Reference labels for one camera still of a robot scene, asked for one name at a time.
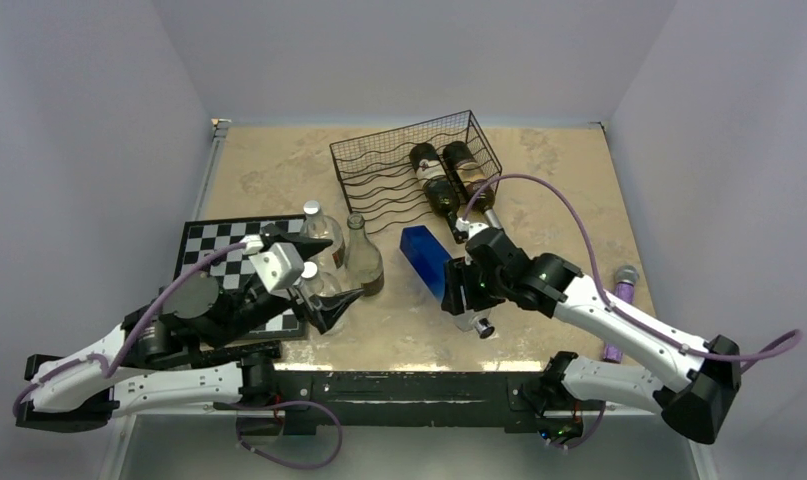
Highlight blue square glass bottle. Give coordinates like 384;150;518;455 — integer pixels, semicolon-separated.
399;225;497;340

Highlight dark wine bottle white label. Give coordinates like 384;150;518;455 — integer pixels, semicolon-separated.
408;142;460;236

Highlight green wine bottle silver neck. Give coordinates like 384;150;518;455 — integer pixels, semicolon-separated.
443;141;503;229

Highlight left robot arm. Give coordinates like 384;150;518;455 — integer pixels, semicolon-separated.
12;225;347;433

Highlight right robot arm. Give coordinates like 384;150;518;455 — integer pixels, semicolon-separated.
311;224;742;447

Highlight clear bottle silver cap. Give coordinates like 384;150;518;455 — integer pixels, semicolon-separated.
300;200;346;272

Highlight clear round bottle white cap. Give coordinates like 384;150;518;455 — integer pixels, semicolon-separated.
296;261;343;305

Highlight clear wine bottle dark label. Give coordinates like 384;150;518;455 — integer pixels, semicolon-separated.
344;213;384;297

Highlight black white checkerboard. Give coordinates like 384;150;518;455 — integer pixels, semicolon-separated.
174;214;308;341

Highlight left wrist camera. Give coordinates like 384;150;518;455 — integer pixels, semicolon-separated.
241;235;304;292

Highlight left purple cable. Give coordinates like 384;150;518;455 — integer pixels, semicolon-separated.
12;241;251;415

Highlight purple cable loop under table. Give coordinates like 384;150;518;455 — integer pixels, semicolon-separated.
234;400;345;472

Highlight black wire wine rack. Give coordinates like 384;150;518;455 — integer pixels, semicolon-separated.
330;110;502;235

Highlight black table front rail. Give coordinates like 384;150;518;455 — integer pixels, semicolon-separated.
121;368;696;437

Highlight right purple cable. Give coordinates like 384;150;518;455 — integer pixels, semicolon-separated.
461;173;803;364

